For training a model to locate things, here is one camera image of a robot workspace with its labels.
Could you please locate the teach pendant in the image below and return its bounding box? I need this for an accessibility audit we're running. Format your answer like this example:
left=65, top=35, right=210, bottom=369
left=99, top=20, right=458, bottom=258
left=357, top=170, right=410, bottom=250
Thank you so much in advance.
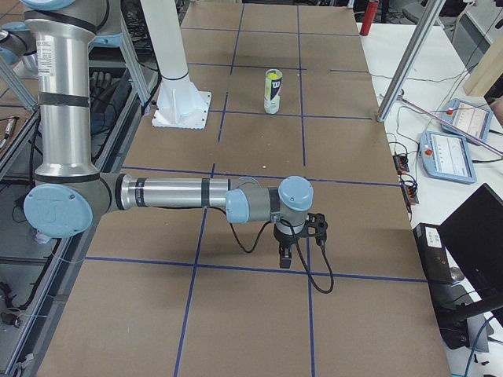
left=441, top=98, right=494, bottom=141
left=420, top=130, right=477, bottom=184

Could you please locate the far teach pendant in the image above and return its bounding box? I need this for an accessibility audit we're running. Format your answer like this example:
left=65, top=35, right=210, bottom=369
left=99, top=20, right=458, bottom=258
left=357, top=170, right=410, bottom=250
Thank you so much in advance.
left=441, top=98, right=494, bottom=141

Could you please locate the black monitor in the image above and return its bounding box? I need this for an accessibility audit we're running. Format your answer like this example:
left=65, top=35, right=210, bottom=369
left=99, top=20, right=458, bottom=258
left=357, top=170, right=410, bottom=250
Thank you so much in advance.
left=439, top=183, right=502, bottom=297

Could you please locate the tennis ball can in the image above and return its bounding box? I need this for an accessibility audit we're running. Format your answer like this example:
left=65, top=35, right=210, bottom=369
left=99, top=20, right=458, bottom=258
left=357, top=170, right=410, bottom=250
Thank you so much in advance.
left=264, top=68, right=283, bottom=114

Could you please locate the metal rod on table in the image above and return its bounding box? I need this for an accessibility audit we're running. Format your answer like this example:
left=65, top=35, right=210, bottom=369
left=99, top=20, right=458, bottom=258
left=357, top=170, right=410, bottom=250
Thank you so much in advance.
left=397, top=96, right=503, bottom=156

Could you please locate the orange terminal block upper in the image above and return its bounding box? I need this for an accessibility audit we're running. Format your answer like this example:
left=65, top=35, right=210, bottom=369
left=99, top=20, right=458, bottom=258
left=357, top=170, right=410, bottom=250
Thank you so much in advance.
left=392, top=154, right=409, bottom=174

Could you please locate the aluminium frame post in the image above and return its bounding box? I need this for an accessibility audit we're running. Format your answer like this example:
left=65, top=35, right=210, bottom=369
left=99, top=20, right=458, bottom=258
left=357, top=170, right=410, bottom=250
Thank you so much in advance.
left=376, top=0, right=445, bottom=123

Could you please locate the orange terminal block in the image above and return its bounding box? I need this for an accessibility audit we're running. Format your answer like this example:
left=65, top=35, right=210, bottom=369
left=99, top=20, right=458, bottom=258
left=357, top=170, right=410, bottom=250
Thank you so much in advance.
left=400, top=181, right=419, bottom=207
left=392, top=154, right=409, bottom=174

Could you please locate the wooden beam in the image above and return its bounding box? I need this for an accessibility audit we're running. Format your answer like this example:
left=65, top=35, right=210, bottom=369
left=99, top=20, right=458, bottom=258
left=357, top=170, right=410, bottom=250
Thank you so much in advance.
left=463, top=0, right=503, bottom=97

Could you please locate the near teach pendant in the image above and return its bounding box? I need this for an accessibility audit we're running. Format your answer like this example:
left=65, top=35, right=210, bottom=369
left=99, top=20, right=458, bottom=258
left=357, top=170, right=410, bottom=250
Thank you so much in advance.
left=420, top=130, right=477, bottom=184

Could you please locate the black computer box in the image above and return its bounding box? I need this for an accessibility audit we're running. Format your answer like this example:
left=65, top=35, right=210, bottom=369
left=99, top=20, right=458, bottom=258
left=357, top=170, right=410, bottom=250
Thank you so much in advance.
left=413, top=223, right=457, bottom=285

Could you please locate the red bottle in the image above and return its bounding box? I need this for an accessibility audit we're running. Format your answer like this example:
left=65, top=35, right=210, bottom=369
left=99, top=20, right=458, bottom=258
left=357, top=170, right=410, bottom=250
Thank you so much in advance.
left=359, top=0, right=379, bottom=36

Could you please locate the white camera pillar mount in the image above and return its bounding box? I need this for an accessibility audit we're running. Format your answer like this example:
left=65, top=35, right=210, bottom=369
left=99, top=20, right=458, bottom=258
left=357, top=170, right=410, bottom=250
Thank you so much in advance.
left=141, top=0, right=211, bottom=130

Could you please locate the orange terminal block lower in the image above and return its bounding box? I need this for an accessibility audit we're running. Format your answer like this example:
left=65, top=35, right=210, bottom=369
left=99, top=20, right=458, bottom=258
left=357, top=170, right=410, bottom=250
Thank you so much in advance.
left=400, top=181, right=419, bottom=207

